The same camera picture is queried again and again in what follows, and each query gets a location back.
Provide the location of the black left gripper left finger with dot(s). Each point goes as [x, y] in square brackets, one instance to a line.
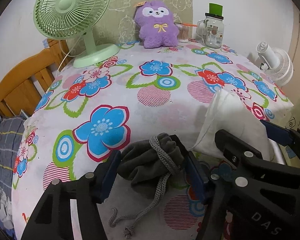
[51, 218]

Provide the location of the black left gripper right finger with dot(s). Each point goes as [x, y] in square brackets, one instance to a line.
[205, 204]

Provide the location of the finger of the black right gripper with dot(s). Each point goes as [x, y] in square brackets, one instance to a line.
[283, 136]
[239, 153]

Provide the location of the white cloth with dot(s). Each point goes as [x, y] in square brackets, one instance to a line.
[226, 111]

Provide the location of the grey drawstring pouch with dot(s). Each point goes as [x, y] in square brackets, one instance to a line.
[148, 163]

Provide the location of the yellow cartoon storage box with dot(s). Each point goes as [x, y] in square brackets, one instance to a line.
[291, 121]

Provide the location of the white fan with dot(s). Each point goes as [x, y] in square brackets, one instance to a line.
[275, 63]

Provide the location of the blue plaid bedding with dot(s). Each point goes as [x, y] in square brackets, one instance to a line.
[11, 131]

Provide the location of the floral tablecloth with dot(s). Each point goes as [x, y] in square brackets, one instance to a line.
[133, 96]

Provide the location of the glass mason jar mug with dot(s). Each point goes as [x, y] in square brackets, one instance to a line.
[211, 29]

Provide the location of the cotton swab container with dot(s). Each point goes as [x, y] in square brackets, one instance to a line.
[184, 31]

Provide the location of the purple plush toy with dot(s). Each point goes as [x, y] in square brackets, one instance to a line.
[157, 27]

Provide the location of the green desk fan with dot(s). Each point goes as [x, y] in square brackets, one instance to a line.
[64, 19]

